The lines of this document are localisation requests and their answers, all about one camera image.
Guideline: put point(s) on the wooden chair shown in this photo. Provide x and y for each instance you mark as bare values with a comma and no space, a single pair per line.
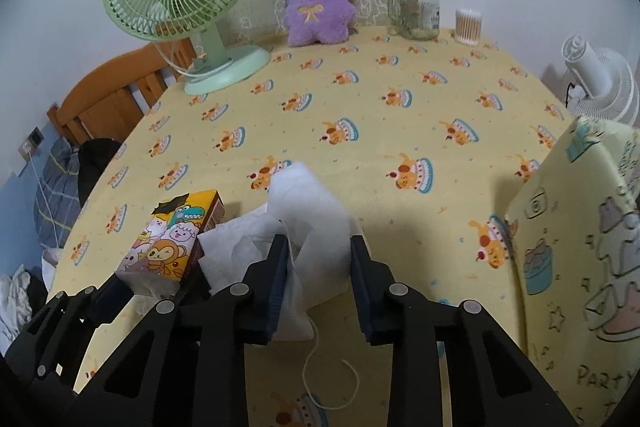
105,92

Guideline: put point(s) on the blue plaid pillow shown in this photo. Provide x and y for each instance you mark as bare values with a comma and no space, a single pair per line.
57,192

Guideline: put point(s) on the glass jar with dark lid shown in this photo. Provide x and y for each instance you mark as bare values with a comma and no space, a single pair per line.
420,7

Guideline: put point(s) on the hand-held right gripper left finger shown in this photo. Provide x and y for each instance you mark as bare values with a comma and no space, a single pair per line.
277,287

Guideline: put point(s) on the small clear glass bottle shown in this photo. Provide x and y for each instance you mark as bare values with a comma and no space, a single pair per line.
395,12

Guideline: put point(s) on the printed fabric storage box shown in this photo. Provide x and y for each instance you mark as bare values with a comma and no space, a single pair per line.
575,257

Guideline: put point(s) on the yellow printed tablecloth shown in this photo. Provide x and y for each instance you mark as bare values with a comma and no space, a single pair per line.
350,157

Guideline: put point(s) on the black cloth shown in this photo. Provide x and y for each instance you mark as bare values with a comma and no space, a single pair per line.
97,167

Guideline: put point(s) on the white gauze cloth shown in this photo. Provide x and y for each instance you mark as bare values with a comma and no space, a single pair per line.
310,217

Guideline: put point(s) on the cotton swab container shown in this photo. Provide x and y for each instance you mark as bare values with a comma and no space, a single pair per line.
468,27

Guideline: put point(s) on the white crumpled cloth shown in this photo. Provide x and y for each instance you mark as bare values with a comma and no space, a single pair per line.
17,307

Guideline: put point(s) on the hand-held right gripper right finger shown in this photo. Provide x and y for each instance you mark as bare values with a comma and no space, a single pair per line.
362,287

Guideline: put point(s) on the black wall socket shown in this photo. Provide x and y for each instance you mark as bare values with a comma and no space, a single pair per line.
35,137

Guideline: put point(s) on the beige wall socket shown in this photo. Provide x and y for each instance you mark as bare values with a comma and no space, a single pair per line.
25,151

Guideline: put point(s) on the white clip fan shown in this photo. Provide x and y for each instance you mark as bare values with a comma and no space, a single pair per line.
605,77

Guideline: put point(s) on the cartoon printed tissue box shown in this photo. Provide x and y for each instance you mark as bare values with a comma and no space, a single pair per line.
170,237

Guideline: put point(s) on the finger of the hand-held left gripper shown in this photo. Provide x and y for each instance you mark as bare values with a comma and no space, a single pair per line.
112,299
197,289

